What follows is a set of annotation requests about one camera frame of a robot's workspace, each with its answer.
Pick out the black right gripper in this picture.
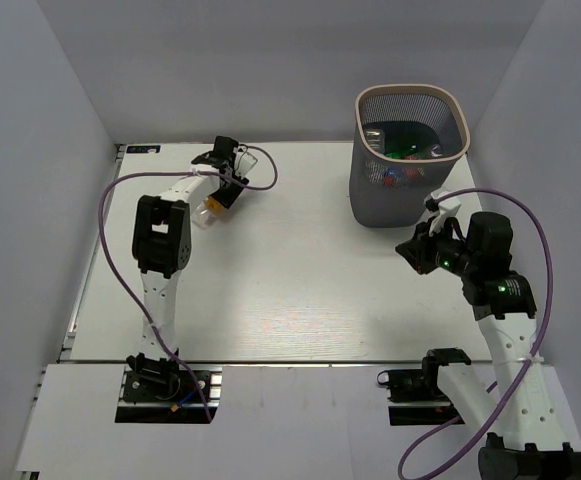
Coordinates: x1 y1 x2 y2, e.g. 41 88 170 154
395 215 478 278

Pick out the yellow label clear bottle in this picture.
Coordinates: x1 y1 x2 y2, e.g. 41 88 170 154
191 196 225 229

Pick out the red label cola bottle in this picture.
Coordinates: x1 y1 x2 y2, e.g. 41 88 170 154
404 144 444 181

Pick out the blue label clear bottle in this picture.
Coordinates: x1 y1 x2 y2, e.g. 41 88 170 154
380 168 408 188

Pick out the green bottle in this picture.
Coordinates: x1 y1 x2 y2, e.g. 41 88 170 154
385 144 418 160

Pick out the white blue label bottle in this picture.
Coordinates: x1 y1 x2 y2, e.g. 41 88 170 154
363 128 386 154

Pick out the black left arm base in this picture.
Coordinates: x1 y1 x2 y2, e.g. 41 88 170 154
115 354 222 425

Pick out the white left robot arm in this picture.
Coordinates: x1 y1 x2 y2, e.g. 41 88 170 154
128 136 257 399

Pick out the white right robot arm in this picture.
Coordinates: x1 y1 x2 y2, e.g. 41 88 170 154
395 212 581 479

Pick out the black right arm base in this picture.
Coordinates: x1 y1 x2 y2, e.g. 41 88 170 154
377 348 494 430

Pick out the grey mesh waste bin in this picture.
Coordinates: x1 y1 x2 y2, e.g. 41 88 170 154
349 84 470 228

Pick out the blue sticker left corner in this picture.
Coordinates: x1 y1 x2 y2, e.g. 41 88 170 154
126 145 161 154

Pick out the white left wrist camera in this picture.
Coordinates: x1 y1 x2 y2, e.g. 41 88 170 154
233 146 258 183

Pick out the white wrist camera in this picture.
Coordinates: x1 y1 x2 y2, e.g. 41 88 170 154
233 146 258 183
424 188 461 237

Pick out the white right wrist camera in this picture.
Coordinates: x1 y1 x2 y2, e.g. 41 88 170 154
424 188 461 237

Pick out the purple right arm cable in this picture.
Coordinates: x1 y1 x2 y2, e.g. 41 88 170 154
398 187 554 480

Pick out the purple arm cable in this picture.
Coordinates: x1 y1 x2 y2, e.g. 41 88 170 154
398 187 554 480
97 144 279 424

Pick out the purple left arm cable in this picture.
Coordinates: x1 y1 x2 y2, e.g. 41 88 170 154
97 144 279 424

